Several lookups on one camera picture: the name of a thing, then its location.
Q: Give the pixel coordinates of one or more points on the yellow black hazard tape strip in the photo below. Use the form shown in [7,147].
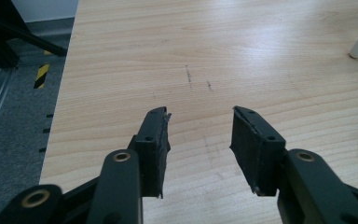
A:
[41,76]

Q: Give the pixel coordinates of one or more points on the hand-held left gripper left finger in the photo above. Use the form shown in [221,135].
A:
[152,155]

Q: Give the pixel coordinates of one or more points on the black metal stand frame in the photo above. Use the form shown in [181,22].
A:
[0,37]

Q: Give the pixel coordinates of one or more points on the small black tape mark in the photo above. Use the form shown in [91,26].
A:
[42,150]
[46,130]
[49,115]

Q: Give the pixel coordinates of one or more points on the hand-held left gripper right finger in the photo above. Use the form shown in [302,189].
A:
[258,155]

